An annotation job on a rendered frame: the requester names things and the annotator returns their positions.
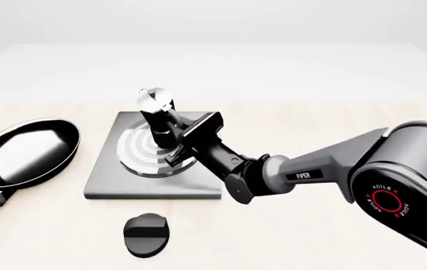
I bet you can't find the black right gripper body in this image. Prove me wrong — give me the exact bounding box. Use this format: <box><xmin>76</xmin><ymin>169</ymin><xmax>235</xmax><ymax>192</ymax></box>
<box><xmin>164</xmin><ymin>111</ymin><xmax>225</xmax><ymax>167</ymax></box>

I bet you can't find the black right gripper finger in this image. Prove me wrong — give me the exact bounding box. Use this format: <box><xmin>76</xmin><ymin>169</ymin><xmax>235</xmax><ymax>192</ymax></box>
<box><xmin>168</xmin><ymin>107</ymin><xmax>200</xmax><ymax>128</ymax></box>

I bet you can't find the silver and black moka pot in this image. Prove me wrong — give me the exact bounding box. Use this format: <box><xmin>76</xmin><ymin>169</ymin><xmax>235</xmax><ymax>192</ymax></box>
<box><xmin>137</xmin><ymin>87</ymin><xmax>179</xmax><ymax>149</ymax></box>

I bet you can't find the flat square stove plate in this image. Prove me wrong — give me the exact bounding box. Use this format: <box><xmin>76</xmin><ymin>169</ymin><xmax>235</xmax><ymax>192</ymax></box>
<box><xmin>83</xmin><ymin>110</ymin><xmax>223</xmax><ymax>200</ymax></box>

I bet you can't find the round black stove knob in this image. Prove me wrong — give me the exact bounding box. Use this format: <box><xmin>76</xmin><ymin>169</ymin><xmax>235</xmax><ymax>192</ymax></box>
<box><xmin>122</xmin><ymin>212</ymin><xmax>170</xmax><ymax>259</ymax></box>

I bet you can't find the black frying pan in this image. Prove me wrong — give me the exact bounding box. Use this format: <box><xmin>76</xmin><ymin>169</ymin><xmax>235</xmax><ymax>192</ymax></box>
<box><xmin>0</xmin><ymin>117</ymin><xmax>82</xmax><ymax>243</ymax></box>

